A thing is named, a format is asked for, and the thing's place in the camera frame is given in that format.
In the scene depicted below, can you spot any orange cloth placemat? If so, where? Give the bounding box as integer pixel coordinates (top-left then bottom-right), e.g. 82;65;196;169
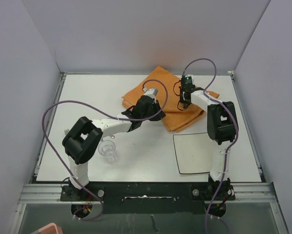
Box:
121;65;220;133

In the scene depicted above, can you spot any clear plastic cup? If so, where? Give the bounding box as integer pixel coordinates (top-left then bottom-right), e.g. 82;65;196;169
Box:
98;140;117;163

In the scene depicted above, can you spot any white square plate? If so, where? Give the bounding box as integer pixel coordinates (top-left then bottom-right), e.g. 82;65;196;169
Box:
173;133;213;175

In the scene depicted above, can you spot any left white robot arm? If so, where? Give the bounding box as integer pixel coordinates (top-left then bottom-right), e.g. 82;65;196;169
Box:
62;95;166;200

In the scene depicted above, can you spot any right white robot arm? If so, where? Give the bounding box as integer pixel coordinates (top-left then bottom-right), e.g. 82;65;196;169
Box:
179;75;239;199

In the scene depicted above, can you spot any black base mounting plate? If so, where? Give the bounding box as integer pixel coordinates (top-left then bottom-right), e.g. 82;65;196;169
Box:
60;182;235;217

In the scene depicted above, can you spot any pink box corner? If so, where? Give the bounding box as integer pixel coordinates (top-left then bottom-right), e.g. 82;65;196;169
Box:
38;223;63;234

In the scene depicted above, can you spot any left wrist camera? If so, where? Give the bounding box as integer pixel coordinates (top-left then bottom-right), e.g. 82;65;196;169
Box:
143;88;158;98

